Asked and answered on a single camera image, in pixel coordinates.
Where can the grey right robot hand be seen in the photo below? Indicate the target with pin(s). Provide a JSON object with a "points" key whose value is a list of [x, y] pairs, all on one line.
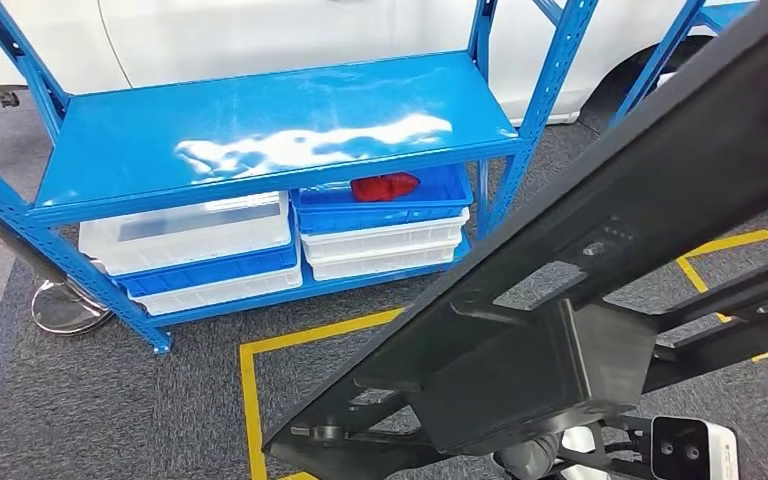
{"points": [[526, 460]]}

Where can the black plastic panel part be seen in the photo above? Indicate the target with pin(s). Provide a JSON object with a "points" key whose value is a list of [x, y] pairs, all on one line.
{"points": [[622, 199]]}

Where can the red part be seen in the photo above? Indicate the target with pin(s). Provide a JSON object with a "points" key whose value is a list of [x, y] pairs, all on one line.
{"points": [[384, 187]]}

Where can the blue metal shelf rack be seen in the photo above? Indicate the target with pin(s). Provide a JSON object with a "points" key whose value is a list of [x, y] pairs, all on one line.
{"points": [[258, 119]]}

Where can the white plastic bin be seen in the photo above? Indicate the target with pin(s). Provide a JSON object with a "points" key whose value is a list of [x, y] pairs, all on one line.
{"points": [[225, 295], [185, 245], [384, 265], [384, 242]]}

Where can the blue rack with casters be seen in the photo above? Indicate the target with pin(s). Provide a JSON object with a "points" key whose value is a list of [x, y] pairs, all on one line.
{"points": [[666, 53]]}

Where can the chrome stanchion base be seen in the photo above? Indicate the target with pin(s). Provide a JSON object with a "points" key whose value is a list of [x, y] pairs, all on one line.
{"points": [[69, 311]]}

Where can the white car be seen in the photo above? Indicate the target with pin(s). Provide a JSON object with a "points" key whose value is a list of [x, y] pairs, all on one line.
{"points": [[291, 33]]}

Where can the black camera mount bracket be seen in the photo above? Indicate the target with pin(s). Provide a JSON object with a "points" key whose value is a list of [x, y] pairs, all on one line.
{"points": [[622, 445]]}

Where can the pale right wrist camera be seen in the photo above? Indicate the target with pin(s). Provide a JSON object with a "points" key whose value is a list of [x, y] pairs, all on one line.
{"points": [[689, 450]]}

